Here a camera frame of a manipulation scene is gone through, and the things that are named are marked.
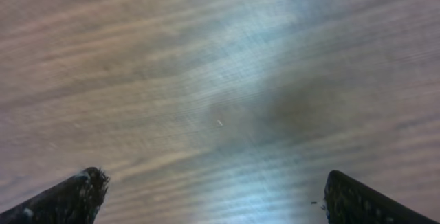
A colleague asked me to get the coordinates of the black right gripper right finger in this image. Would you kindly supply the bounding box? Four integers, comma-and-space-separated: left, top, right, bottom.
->
324, 170, 439, 224

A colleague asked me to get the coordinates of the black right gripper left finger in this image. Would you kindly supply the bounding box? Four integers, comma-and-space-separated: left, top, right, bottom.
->
1, 167, 110, 224

